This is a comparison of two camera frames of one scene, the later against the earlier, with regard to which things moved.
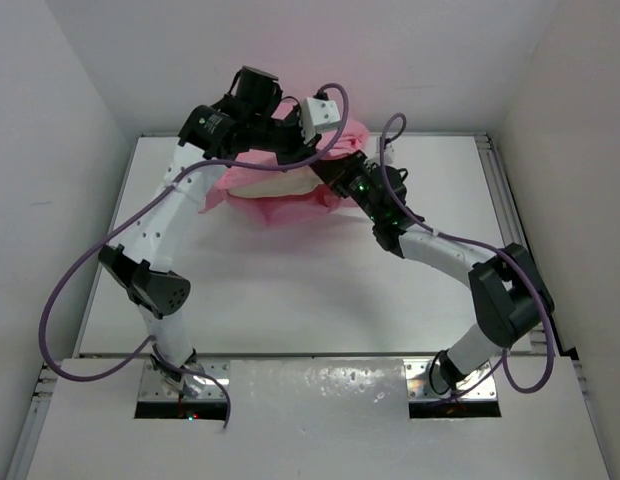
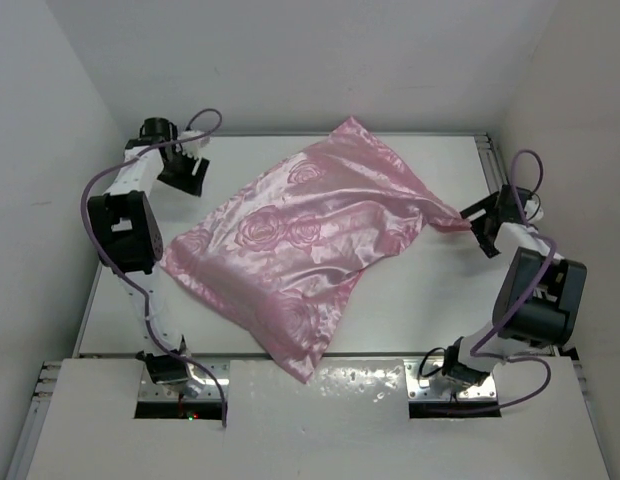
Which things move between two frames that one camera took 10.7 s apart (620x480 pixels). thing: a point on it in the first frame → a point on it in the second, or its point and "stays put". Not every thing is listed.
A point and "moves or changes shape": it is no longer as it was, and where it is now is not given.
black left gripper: x=300 y=150 → x=187 y=182
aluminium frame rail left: x=34 y=422 stays put
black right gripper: x=337 y=172 → x=476 y=225
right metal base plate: x=477 y=386 stays put
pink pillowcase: x=283 y=209 moves or changes shape
